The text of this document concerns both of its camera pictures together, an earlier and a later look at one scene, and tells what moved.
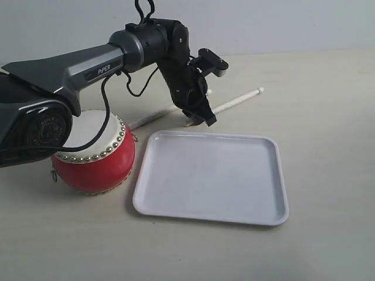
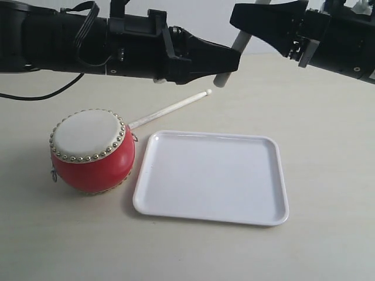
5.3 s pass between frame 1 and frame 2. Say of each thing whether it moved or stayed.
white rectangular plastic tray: stayed
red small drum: stayed
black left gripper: moved
